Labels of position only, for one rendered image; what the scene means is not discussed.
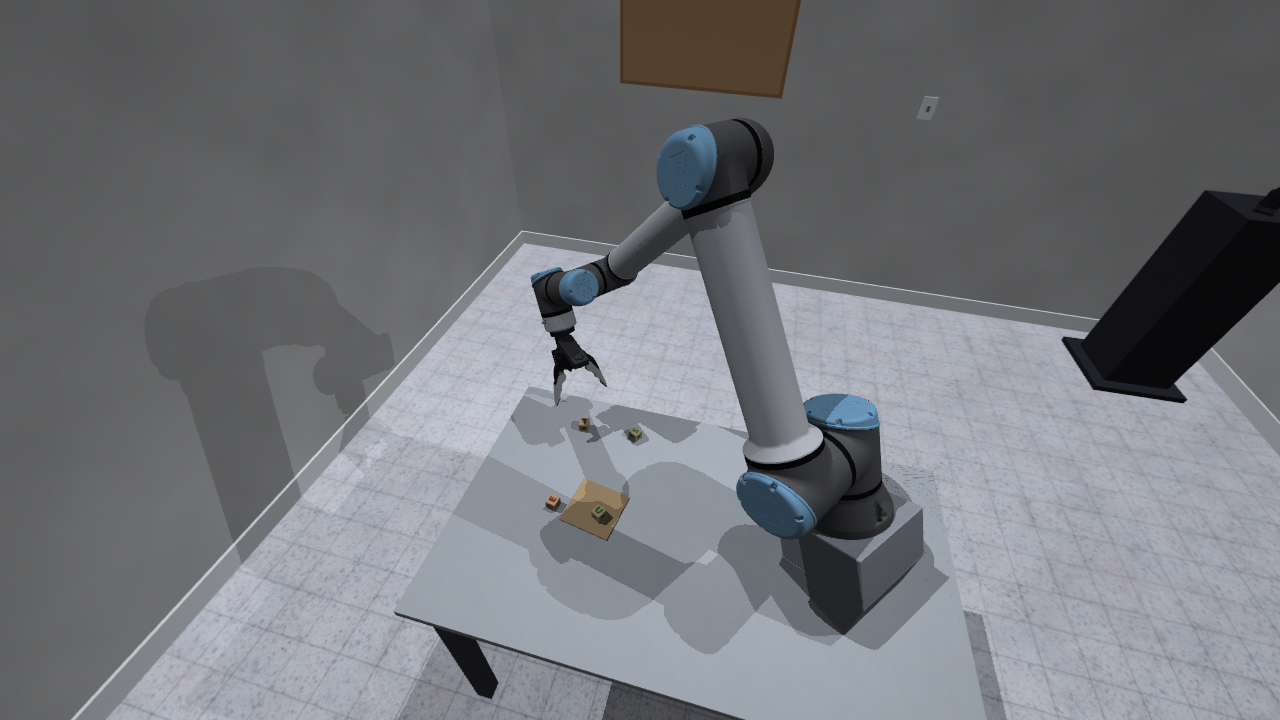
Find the tan flat mat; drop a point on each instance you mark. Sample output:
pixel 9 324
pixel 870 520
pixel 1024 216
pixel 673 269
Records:
pixel 588 496

